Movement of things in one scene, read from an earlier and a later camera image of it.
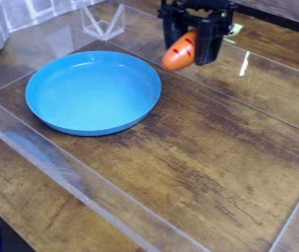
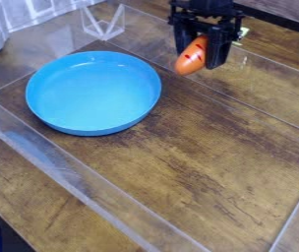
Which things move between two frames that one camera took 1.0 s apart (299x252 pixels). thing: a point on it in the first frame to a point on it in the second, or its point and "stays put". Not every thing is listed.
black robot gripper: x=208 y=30 to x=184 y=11
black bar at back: x=298 y=26 stays put
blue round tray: x=92 y=93 stays put
